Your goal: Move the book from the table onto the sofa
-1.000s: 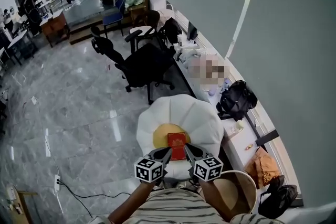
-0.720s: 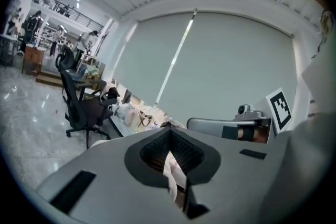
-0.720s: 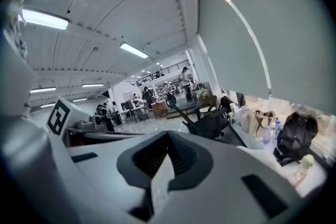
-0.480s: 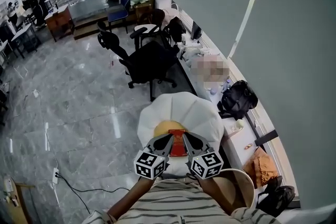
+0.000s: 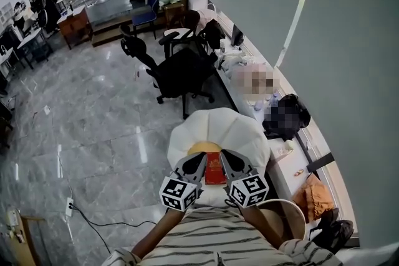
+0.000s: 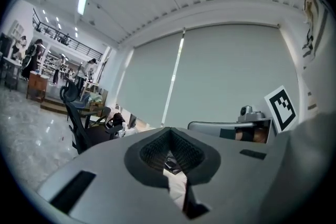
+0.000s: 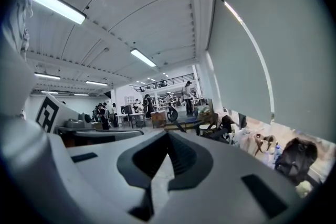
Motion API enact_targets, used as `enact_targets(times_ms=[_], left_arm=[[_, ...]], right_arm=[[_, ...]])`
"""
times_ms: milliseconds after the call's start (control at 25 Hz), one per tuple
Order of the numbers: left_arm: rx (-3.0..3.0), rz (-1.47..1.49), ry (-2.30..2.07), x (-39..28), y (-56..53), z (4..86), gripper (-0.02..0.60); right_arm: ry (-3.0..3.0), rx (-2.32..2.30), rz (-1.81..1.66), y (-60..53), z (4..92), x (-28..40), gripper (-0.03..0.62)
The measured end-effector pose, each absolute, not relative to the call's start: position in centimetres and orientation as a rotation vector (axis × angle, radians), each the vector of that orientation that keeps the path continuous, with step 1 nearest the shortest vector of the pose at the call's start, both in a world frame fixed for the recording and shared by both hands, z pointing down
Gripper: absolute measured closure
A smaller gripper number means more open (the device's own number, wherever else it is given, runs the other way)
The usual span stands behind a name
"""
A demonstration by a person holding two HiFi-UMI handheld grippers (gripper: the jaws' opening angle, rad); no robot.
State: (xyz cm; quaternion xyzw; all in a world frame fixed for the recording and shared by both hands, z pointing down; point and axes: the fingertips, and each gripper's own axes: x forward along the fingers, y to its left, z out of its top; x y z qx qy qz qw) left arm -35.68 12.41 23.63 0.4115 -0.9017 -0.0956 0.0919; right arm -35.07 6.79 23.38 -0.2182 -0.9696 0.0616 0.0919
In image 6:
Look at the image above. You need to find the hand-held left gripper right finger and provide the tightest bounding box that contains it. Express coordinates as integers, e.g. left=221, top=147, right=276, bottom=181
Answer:
left=170, top=129, right=289, bottom=224

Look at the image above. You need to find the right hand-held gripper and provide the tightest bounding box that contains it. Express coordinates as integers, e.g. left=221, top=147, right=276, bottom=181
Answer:
left=187, top=85, right=299, bottom=137

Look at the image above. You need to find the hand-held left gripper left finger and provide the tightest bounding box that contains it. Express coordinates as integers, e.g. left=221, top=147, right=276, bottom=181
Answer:
left=36, top=127, right=190, bottom=224

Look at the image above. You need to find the black office chair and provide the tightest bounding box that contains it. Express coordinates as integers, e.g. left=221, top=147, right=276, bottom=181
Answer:
left=59, top=78, right=124, bottom=155

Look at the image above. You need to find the black mesh chair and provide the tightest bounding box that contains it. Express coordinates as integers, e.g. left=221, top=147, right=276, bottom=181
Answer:
left=83, top=106, right=112, bottom=129

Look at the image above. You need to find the grey roller blind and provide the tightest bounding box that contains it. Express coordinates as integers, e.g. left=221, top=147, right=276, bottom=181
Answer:
left=161, top=23, right=300, bottom=131
left=117, top=31, right=184, bottom=129

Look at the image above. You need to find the brown wooden cabinet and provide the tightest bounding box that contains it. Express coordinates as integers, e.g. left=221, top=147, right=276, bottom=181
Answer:
left=26, top=70, right=49, bottom=103

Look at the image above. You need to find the black mezzanine railing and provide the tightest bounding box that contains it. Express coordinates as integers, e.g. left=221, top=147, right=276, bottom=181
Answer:
left=33, top=7, right=104, bottom=57

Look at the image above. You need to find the person's striped shirt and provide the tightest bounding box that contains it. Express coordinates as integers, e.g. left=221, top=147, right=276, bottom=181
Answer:
left=299, top=0, right=336, bottom=113

